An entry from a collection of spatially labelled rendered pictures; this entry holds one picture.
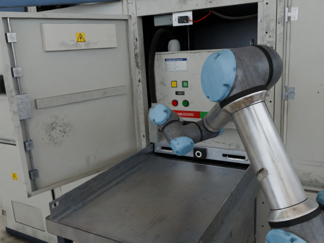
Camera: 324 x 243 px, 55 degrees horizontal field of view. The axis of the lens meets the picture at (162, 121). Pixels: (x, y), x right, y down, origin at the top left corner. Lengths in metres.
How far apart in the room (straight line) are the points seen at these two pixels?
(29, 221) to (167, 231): 1.75
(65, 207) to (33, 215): 1.35
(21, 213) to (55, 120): 1.39
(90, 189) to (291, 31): 1.00
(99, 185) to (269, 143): 0.83
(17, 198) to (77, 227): 1.56
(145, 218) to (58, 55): 0.78
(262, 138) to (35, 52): 0.99
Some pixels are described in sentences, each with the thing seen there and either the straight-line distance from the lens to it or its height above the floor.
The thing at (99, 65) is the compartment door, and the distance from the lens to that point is 1.53.
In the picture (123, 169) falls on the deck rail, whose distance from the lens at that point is 1.48.
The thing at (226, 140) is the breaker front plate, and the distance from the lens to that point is 1.52.
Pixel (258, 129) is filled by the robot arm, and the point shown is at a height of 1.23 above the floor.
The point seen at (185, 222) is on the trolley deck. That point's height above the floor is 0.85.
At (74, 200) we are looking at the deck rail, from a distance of 1.27.
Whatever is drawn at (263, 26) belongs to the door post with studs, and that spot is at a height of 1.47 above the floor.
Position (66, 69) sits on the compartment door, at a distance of 1.44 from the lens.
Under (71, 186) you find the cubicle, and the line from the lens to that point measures 2.15.
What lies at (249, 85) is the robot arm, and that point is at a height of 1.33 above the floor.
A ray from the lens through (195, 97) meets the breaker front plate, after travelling 1.52.
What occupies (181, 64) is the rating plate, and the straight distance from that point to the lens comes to 1.53.
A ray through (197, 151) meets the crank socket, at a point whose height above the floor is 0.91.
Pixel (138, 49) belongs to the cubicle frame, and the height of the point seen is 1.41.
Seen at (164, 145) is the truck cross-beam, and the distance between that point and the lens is 1.65.
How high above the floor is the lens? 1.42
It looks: 14 degrees down
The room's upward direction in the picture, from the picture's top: 3 degrees counter-clockwise
